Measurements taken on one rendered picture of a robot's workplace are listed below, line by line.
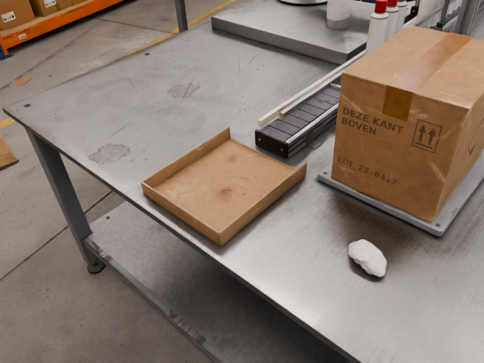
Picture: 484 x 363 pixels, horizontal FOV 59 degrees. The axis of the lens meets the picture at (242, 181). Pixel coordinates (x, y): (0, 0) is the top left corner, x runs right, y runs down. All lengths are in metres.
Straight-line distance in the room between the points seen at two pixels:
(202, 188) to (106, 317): 0.99
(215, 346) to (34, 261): 1.08
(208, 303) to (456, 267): 0.90
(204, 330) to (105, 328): 0.50
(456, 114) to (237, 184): 0.50
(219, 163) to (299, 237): 0.32
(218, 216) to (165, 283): 0.73
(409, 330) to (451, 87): 0.43
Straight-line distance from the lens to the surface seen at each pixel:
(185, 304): 1.56
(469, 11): 1.69
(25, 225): 2.43
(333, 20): 1.75
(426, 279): 0.88
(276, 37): 1.72
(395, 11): 1.46
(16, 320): 2.04
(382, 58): 0.94
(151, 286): 1.64
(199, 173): 1.07
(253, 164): 1.08
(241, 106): 1.33
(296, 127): 1.13
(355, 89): 0.87
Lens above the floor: 1.50
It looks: 40 degrees down
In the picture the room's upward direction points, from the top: 4 degrees counter-clockwise
